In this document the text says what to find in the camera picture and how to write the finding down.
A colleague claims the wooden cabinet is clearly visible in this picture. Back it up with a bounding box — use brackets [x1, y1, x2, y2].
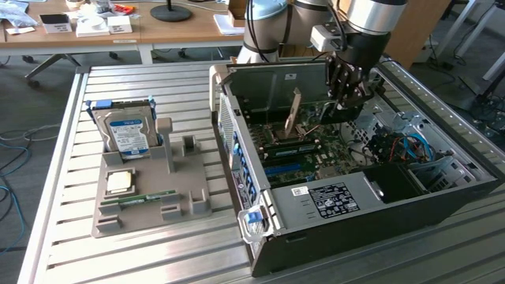
[329, 0, 453, 69]

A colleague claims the black open PC case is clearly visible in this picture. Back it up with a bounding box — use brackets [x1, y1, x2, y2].
[208, 52, 505, 278]

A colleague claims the blue case latch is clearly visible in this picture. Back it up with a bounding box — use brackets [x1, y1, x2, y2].
[244, 210, 264, 225]

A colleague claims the red plastic object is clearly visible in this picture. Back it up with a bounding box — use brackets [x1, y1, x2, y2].
[114, 3, 138, 15]

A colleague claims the silver power supply unit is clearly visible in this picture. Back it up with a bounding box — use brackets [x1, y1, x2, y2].
[271, 171, 387, 231]

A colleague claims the white card with red print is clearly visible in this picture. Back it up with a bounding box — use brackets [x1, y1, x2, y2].
[6, 26, 36, 36]

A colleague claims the blue floor cable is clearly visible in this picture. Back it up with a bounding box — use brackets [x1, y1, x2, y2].
[0, 144, 31, 257]

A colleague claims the green motherboard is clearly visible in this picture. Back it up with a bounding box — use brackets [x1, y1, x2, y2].
[247, 103, 380, 190]

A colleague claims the clear plastic bag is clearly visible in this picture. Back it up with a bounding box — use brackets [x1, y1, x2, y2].
[0, 1, 40, 28]

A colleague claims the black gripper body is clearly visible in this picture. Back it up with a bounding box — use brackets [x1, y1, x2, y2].
[333, 28, 392, 77]

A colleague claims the metal socket cover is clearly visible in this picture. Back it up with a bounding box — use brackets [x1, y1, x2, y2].
[295, 123, 321, 140]

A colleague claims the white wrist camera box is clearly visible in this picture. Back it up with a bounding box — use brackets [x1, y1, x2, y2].
[309, 24, 344, 51]

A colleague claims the hard disk in blue caddy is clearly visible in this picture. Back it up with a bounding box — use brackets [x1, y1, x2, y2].
[84, 96, 166, 162]

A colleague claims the black plastic fan shroud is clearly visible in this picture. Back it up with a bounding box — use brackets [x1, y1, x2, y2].
[361, 163, 432, 205]

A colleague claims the silver chipset heatsink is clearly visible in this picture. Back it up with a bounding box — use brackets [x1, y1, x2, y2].
[317, 167, 344, 180]

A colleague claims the red and black wire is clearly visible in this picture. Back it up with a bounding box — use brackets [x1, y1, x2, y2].
[383, 138, 396, 162]

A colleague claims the wooden desk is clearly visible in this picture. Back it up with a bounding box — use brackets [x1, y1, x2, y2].
[0, 0, 356, 88]

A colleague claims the small cardboard box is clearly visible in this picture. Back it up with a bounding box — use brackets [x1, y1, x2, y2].
[228, 0, 249, 21]

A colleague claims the silver hinged disk bracket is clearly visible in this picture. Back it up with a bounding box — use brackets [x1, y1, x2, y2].
[405, 155, 481, 193]

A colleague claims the black round lamp base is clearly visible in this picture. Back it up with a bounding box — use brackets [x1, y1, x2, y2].
[150, 0, 195, 22]

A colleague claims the white box with round cup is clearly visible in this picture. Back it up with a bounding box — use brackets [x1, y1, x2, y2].
[75, 16, 111, 38]

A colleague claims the blue wire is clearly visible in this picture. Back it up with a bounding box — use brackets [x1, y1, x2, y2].
[401, 133, 436, 163]

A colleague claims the stack of white papers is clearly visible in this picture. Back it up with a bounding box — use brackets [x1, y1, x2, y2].
[212, 13, 247, 36]

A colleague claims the grey parts rack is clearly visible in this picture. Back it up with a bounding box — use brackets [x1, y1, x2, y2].
[91, 117, 213, 239]

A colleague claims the black floor stand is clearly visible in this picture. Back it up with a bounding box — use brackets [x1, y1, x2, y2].
[457, 73, 505, 140]

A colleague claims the green RAM stick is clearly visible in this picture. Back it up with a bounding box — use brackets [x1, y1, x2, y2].
[99, 189, 178, 207]

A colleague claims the graphics card with metal bracket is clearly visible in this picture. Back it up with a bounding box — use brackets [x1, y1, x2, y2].
[283, 87, 363, 140]

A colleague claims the silver CPU chip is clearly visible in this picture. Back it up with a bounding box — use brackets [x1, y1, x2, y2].
[106, 171, 134, 195]

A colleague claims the CPU socket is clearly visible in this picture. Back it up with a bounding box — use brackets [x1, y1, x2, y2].
[268, 121, 313, 143]

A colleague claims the grey floor cable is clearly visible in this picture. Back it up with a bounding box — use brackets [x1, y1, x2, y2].
[0, 123, 63, 143]

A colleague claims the black camera cable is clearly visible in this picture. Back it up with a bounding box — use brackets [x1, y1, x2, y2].
[245, 0, 351, 56]

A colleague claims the silver perforated disk bay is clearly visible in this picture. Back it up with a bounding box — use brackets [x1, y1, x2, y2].
[337, 84, 439, 149]

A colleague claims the white box with black insert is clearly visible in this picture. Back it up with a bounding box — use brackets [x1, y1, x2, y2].
[38, 13, 75, 34]

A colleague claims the blue expansion slot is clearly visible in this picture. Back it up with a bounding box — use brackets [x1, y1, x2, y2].
[263, 164, 303, 178]

